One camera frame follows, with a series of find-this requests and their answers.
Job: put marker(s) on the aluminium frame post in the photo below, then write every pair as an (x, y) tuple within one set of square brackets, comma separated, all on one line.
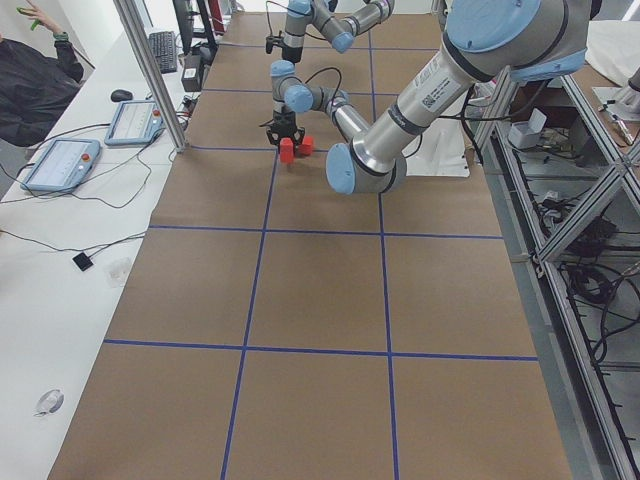
[(136, 34)]

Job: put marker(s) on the black computer mouse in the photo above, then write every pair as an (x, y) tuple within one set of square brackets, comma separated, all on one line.
[(120, 95)]

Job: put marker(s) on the teach pendant farther blue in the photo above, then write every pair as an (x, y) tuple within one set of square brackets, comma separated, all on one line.
[(135, 122)]

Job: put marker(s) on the small black square device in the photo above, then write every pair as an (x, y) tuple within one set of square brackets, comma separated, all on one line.
[(83, 261)]

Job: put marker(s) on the teach pendant nearer blue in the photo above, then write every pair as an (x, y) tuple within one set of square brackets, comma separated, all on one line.
[(62, 166)]

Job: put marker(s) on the red block moved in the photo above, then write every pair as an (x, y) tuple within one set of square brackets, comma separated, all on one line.
[(287, 151), (307, 146)]

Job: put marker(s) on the seated person in black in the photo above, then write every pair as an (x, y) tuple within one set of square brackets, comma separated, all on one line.
[(36, 90)]

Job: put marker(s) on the black keyboard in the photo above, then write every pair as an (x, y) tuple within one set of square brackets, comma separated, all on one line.
[(163, 47)]

